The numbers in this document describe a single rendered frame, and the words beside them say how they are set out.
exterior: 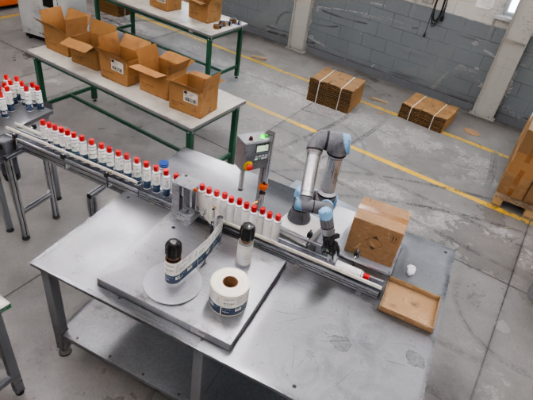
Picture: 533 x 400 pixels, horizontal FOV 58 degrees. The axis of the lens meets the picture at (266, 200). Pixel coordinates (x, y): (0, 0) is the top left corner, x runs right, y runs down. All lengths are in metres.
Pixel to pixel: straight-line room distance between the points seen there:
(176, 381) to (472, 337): 2.26
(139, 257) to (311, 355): 1.07
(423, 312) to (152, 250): 1.56
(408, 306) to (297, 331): 0.68
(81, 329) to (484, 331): 2.94
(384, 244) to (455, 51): 5.07
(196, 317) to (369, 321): 0.92
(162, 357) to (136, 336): 0.23
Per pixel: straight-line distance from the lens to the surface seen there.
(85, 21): 5.45
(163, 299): 2.51
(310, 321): 2.59
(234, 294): 2.37
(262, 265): 2.73
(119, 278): 2.65
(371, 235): 2.88
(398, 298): 2.86
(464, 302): 4.32
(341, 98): 6.58
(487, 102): 7.66
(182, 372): 3.06
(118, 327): 3.28
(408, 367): 2.59
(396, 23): 7.79
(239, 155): 2.69
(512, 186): 5.58
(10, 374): 3.18
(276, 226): 2.79
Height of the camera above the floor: 2.80
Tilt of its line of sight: 37 degrees down
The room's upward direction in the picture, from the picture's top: 9 degrees clockwise
